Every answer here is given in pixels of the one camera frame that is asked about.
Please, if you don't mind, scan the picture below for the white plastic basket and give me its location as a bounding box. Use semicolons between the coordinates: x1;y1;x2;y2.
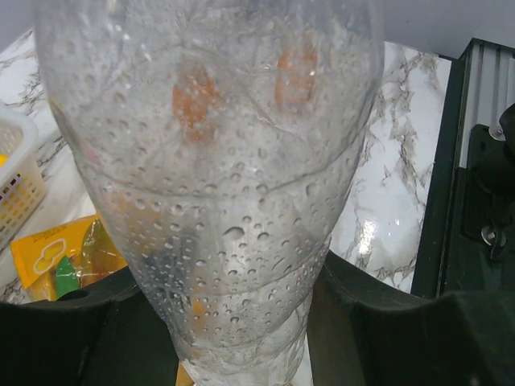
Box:
1;105;45;248

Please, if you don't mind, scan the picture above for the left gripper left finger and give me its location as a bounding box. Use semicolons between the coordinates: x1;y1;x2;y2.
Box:
1;269;179;385

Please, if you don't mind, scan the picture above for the clear plastic bottle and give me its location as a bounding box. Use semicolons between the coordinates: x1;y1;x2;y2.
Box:
33;1;384;385

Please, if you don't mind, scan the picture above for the orange mango gummy bag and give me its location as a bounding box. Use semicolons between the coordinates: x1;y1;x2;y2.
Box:
10;215;126;302

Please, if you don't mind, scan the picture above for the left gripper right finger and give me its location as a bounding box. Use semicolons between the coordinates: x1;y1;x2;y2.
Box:
307;253;514;385

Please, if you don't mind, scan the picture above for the black base frame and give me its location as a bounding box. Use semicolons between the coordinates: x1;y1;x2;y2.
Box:
411;39;514;298

